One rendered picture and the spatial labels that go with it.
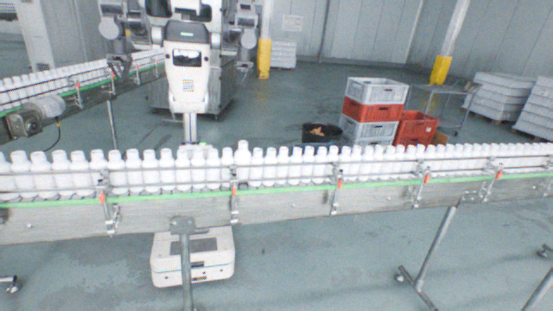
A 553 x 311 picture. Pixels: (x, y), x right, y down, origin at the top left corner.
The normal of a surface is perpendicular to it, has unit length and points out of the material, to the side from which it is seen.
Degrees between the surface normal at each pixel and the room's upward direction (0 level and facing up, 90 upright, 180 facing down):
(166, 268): 90
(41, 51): 90
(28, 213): 90
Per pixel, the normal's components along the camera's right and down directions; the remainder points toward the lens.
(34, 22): -0.06, 0.43
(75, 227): 0.26, 0.44
